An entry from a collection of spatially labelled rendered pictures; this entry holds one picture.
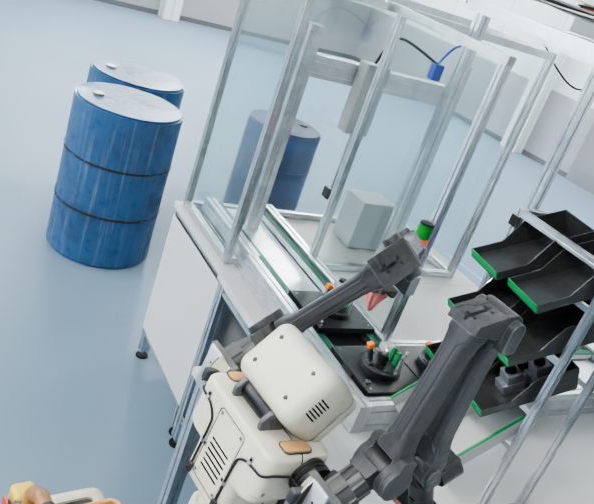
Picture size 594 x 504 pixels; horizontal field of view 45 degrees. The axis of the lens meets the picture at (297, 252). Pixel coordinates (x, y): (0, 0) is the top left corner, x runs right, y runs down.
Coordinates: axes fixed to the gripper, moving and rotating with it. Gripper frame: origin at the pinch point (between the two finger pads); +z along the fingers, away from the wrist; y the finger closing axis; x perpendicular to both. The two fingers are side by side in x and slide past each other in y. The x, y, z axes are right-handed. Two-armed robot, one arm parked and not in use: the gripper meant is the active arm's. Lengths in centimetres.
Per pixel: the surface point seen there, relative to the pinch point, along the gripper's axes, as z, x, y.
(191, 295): 62, 6, 100
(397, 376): 24.8, -20.5, -1.9
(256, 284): 33, 0, 64
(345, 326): 26.8, -18.3, 27.9
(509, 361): -13.6, -10.5, -42.8
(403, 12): -73, -34, 81
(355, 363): 26.4, -10.1, 7.2
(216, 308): 51, 7, 74
